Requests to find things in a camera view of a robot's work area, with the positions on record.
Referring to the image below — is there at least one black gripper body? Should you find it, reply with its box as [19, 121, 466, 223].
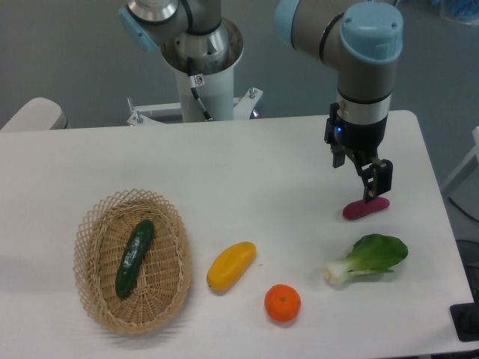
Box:
[324, 102, 387, 177]

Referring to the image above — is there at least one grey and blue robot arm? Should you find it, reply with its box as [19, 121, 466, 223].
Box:
[118, 1, 403, 202]

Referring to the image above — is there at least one green cucumber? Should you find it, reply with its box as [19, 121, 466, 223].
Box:
[115, 219, 154, 299]

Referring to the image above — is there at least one woven wicker basket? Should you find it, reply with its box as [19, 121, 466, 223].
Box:
[73, 189, 192, 334]

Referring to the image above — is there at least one magenta sweet potato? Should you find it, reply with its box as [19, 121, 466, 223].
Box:
[342, 197, 390, 221]

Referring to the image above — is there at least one green bok choy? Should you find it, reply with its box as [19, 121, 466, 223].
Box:
[324, 233, 409, 286]

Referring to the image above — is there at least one white furniture at right edge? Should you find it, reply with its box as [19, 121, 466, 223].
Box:
[440, 127, 478, 194]

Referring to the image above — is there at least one yellow mango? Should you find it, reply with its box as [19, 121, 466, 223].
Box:
[207, 242, 257, 292]

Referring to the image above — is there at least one orange tangerine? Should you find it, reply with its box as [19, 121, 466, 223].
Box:
[263, 284, 302, 323]

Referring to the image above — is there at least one black device at table edge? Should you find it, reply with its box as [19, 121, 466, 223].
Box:
[450, 303, 478, 342]

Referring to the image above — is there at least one beige chair back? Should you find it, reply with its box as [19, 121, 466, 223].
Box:
[1, 97, 70, 133]

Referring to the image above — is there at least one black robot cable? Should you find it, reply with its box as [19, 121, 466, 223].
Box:
[186, 56, 213, 122]

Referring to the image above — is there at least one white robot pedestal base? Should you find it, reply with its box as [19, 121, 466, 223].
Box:
[127, 18, 263, 126]

